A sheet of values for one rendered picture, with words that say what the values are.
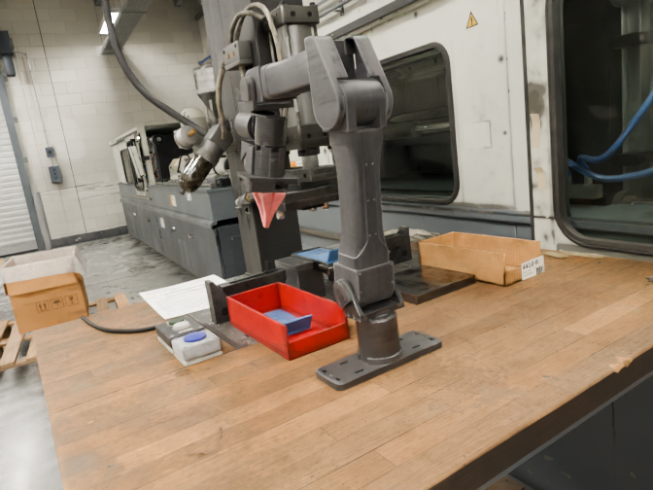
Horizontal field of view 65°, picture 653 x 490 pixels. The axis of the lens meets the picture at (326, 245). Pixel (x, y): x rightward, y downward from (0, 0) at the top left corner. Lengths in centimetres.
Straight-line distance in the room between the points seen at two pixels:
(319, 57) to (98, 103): 970
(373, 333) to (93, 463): 39
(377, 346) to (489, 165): 94
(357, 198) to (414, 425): 30
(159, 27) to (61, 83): 205
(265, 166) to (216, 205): 329
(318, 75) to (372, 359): 40
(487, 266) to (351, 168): 50
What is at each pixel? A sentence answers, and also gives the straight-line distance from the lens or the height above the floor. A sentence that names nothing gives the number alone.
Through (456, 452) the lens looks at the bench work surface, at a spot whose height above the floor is 90.
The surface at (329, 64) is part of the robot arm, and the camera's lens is 70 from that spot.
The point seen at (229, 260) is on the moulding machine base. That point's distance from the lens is 428.
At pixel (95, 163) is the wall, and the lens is 1025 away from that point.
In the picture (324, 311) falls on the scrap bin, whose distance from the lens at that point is 93.
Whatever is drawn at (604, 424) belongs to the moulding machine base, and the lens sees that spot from 156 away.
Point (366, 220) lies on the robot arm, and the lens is 72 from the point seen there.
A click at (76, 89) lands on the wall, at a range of 1034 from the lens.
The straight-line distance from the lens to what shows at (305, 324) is 94.
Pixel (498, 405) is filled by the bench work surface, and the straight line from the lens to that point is 67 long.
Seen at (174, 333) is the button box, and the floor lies 93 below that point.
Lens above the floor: 124
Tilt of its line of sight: 12 degrees down
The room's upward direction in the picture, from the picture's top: 8 degrees counter-clockwise
